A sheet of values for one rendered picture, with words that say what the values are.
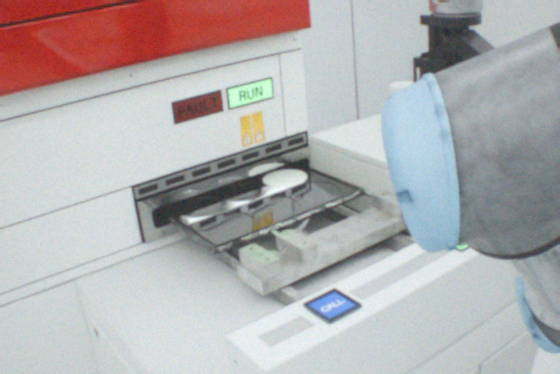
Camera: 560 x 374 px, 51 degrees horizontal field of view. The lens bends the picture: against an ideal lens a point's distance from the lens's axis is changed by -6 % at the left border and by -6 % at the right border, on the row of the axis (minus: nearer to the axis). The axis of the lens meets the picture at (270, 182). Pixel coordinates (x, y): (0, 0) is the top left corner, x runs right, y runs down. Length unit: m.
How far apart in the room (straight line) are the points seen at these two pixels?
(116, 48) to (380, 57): 2.70
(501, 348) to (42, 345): 0.90
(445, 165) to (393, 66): 3.42
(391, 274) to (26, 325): 0.74
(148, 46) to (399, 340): 0.68
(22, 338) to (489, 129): 1.09
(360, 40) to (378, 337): 2.85
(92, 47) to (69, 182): 0.27
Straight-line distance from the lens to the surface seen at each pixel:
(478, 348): 1.07
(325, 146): 1.42
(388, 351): 0.87
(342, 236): 1.16
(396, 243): 1.22
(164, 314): 1.11
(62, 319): 1.31
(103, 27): 1.13
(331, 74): 3.45
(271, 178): 1.40
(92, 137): 1.20
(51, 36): 1.10
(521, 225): 0.41
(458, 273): 0.92
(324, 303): 0.82
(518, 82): 0.37
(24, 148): 1.17
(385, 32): 3.70
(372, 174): 1.31
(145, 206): 1.27
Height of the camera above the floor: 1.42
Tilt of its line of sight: 22 degrees down
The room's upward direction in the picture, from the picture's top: 6 degrees counter-clockwise
